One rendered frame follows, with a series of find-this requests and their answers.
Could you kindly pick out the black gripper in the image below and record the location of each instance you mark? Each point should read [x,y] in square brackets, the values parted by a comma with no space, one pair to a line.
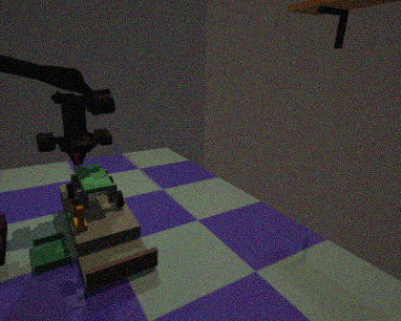
[46,142]

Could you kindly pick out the green tray rim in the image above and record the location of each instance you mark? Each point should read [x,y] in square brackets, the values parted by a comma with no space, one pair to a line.
[58,263]

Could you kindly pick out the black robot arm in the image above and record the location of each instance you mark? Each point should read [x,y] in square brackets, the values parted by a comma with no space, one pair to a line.
[99,102]

